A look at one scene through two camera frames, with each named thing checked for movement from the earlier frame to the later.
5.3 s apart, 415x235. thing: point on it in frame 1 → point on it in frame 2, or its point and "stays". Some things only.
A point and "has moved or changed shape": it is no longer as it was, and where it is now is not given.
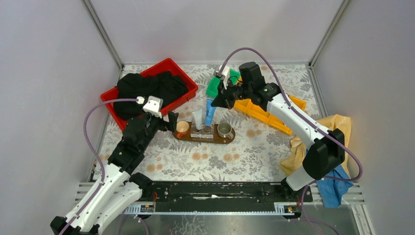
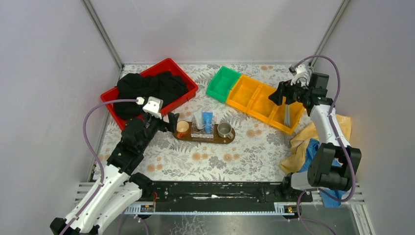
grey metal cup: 224,130 stays
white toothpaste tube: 197,116 stays
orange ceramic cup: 182,128 stays
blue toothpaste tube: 210,112 has moved or changed shape
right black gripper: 223,99 → 277,97
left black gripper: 166,122 stays
